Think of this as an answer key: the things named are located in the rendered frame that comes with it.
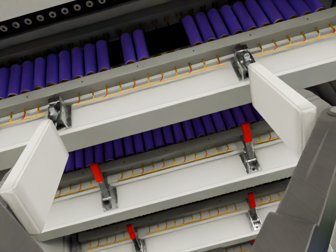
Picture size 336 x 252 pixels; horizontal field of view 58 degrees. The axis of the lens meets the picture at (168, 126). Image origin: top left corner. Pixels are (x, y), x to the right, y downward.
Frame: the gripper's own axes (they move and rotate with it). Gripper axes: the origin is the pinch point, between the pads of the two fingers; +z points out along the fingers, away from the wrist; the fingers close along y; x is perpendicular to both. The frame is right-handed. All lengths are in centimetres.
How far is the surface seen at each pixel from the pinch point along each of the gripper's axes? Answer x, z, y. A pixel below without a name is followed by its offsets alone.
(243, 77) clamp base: -7.7, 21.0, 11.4
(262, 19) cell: -2.6, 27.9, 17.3
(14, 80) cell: -1.8, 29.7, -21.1
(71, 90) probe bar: -4.2, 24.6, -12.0
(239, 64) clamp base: -5.9, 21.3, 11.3
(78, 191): -25.5, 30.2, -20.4
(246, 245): -64, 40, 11
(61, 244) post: -39, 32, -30
